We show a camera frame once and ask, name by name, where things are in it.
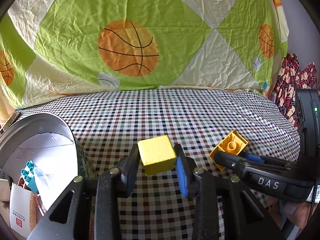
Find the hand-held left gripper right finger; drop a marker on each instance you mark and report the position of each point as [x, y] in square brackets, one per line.
[181, 177]

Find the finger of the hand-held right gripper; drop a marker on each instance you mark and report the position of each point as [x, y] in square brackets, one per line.
[230, 163]
[252, 158]

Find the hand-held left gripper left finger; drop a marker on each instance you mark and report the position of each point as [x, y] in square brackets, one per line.
[131, 172]

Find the yellow face toy block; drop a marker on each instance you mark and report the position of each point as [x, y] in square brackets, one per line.
[231, 146]

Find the yellow wooden cube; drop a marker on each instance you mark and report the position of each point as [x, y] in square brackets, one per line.
[156, 155]

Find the round metal tin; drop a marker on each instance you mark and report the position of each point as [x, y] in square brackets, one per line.
[50, 125]

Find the light blue toy block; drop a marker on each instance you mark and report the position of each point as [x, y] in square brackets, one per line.
[27, 173]

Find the white box red label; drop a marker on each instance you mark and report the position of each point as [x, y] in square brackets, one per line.
[20, 212]

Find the person's right hand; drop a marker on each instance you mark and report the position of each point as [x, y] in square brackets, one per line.
[295, 212]

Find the checkered bed sheet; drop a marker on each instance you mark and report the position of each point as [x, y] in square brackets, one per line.
[175, 115]

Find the red floral cloth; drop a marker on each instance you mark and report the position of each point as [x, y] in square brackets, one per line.
[287, 85]

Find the white charger box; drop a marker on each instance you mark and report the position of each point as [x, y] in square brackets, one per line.
[3, 189]

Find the basketball print green sheet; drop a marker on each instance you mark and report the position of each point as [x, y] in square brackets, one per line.
[175, 30]

